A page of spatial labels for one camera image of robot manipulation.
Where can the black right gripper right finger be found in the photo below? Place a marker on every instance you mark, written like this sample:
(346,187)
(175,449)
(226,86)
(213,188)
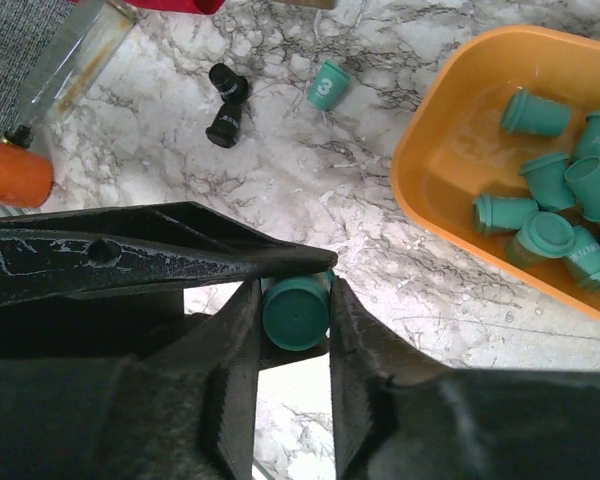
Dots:
(400,414)

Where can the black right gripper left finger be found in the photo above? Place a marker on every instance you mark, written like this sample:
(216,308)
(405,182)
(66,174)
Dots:
(186,412)

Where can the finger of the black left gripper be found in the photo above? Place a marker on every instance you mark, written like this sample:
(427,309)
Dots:
(140,249)

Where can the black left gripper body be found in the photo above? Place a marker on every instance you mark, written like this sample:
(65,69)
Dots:
(140,325)

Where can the orange plastic basket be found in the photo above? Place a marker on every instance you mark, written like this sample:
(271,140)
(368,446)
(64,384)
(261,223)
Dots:
(454,148)

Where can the orange plastic cup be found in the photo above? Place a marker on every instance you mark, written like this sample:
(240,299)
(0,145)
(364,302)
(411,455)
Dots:
(25,178)

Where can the red cloth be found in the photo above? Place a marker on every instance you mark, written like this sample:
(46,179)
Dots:
(199,7)

